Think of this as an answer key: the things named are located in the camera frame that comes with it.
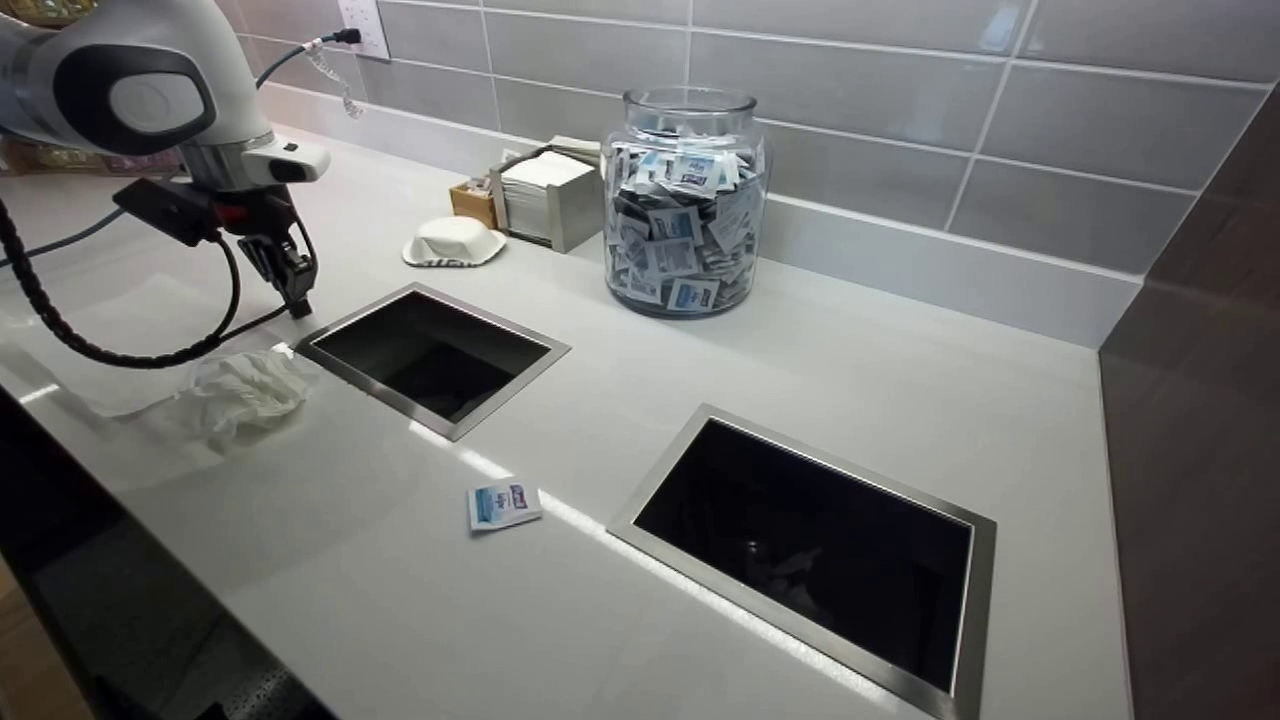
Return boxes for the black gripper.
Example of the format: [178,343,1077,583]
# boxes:
[112,178,314,321]

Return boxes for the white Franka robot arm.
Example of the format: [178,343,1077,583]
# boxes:
[0,0,328,315]

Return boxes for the small white blue packet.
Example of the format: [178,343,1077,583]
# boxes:
[463,479,544,535]

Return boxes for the crumpled white plastic wrapper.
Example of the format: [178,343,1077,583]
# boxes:
[178,351,313,451]

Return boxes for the white paper sheet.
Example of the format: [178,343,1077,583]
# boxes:
[0,278,224,422]

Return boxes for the white upturned paper bowl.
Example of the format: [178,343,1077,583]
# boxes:
[401,216,506,268]

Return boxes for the far steel counter opening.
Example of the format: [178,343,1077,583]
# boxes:
[294,284,563,439]

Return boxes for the steel counter opening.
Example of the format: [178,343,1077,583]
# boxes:
[607,406,994,720]
[294,284,563,439]

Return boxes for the wooden tray of packets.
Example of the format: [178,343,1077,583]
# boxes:
[446,179,495,229]

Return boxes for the glass jar of packets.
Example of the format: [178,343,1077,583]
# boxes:
[599,85,769,321]

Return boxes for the near steel counter opening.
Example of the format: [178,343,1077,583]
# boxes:
[607,406,994,720]

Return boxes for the black power cable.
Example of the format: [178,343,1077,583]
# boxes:
[0,30,362,266]

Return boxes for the white wall outlet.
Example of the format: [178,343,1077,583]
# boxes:
[335,0,387,61]

